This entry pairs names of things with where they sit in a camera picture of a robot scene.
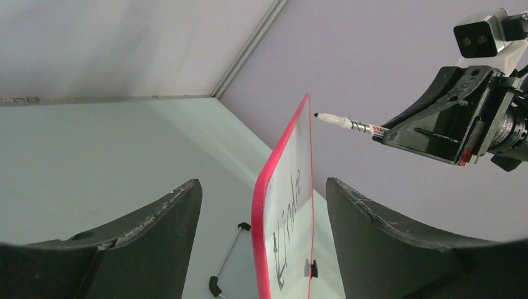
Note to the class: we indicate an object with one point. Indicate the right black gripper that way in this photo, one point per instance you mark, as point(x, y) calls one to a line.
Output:
point(473, 111)

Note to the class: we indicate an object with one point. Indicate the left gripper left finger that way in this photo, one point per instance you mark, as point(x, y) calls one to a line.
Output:
point(144, 254)

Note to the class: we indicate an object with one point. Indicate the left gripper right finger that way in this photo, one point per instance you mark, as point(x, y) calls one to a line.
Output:
point(384, 254)

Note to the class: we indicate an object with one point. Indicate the white whiteboard marker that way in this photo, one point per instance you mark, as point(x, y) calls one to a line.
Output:
point(347, 123)

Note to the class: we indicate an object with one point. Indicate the pink framed whiteboard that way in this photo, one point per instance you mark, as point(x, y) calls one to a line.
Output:
point(282, 217)

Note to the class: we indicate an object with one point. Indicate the wire whiteboard stand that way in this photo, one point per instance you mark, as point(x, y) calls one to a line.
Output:
point(227, 260)

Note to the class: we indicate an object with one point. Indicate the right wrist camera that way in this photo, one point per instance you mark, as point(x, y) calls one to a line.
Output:
point(492, 38)

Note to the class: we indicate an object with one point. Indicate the aluminium frame profile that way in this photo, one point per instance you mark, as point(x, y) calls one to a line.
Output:
point(251, 44)

